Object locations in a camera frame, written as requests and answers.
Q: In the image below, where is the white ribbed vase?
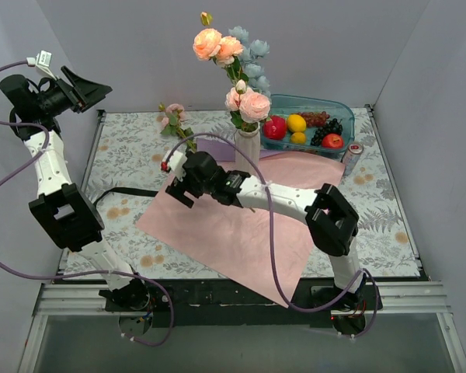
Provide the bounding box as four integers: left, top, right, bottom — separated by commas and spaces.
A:
235, 127, 261, 175

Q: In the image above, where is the pink flower stem with bud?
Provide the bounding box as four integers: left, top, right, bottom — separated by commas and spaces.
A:
158, 103, 193, 139

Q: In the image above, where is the black ribbon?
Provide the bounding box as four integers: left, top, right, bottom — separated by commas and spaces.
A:
92, 186, 158, 207

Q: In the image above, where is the white pink flower stem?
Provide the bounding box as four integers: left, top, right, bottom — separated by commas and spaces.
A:
224, 79, 271, 132

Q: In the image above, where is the purple pink wrapping paper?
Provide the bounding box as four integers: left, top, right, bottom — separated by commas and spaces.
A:
136, 152, 344, 308

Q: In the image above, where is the peach flower stem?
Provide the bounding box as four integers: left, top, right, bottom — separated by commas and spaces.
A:
193, 12, 249, 95

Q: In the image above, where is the blue flower stem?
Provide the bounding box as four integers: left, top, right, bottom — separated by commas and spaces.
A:
228, 26, 271, 98

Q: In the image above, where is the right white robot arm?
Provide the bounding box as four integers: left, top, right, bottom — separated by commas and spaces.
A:
161, 151, 369, 311

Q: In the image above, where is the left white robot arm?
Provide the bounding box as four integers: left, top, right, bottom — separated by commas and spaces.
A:
0, 67, 150, 311

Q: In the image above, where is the floral tablecloth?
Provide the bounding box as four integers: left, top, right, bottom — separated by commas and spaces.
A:
85, 108, 420, 279

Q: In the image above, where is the red dragon fruit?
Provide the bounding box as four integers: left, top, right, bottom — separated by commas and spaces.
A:
263, 115, 287, 141

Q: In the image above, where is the small yellow lemon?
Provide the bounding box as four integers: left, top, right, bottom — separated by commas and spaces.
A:
290, 132, 306, 145

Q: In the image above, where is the teal plastic basket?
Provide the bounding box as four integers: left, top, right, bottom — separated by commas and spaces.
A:
260, 94, 355, 159

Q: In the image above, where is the red grapes bunch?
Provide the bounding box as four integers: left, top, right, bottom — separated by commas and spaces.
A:
299, 111, 330, 128

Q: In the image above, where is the red apple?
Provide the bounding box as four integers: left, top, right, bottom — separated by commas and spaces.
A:
322, 134, 345, 149

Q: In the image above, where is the black grapes bunch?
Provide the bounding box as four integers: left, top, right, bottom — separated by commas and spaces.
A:
311, 118, 343, 146

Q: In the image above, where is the silver drink can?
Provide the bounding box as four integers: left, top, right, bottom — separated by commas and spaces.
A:
341, 141, 364, 176

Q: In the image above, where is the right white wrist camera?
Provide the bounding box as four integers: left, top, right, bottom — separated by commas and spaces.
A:
161, 151, 187, 181

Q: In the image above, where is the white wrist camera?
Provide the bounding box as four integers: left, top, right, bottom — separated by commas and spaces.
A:
26, 50, 59, 80
161, 151, 187, 181

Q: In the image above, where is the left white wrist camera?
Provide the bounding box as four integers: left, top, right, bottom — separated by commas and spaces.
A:
26, 50, 59, 80

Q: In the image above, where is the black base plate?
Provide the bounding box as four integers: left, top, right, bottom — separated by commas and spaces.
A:
148, 277, 376, 328

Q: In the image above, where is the aluminium frame rail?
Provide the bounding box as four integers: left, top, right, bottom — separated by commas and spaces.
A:
19, 278, 466, 372

